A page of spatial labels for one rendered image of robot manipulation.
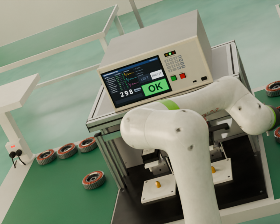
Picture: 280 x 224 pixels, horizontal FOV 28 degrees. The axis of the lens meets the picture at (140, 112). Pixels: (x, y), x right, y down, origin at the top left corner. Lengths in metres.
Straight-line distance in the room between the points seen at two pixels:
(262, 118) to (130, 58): 0.68
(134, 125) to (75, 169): 1.40
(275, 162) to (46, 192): 1.16
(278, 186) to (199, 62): 0.57
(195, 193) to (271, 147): 0.98
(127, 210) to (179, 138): 0.96
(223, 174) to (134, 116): 0.82
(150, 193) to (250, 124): 0.69
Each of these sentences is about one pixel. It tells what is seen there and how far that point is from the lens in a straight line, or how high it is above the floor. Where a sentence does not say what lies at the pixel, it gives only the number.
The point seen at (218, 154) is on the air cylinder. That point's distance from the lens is 2.43.
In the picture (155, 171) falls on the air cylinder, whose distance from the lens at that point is 2.49.
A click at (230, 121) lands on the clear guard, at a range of 2.09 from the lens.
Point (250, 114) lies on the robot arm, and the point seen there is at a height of 1.16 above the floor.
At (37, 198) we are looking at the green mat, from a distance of 2.83.
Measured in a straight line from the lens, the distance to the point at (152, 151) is 2.37.
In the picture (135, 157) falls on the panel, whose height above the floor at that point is 0.81.
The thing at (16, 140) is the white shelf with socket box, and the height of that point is 0.90.
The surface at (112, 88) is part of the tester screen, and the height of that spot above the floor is 1.22.
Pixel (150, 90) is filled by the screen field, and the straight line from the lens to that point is 2.31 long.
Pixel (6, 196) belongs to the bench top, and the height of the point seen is 0.75.
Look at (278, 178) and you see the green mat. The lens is 2.23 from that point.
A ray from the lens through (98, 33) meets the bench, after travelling 5.23.
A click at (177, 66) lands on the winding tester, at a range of 2.26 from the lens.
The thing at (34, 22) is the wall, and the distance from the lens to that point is 9.17.
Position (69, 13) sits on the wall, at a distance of 8.98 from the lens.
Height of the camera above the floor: 2.00
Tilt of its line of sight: 23 degrees down
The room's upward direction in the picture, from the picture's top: 23 degrees counter-clockwise
